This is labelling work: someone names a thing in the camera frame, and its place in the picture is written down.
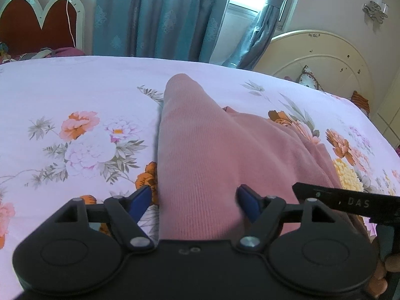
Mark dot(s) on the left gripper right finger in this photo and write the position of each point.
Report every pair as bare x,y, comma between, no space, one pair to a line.
251,203

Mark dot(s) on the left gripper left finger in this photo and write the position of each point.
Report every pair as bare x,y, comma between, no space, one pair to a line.
137,203

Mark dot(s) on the pink knit sweater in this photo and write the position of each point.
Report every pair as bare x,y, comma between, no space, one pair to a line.
205,152

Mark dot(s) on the pile of clothes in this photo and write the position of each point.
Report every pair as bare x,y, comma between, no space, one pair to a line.
6,56

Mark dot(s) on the right hand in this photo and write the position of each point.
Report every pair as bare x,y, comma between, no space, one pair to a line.
388,261

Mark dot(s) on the floral pink bed sheet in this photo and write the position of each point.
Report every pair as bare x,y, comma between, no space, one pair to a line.
88,127

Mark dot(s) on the white orange patterned pillow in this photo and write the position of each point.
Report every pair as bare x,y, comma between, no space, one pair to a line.
308,79

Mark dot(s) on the blue tied right curtain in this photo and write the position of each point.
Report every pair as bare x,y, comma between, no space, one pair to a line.
257,37

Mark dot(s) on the cream round headboard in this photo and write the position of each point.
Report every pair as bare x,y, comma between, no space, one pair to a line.
337,64

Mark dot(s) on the blue left curtain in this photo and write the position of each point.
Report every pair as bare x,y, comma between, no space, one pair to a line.
168,29

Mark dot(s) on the window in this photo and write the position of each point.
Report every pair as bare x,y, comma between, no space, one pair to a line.
241,13

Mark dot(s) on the red heart-shaped headboard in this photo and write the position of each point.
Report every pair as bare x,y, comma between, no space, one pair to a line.
27,26

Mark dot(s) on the wall lamp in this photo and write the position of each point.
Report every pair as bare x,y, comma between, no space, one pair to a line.
376,10

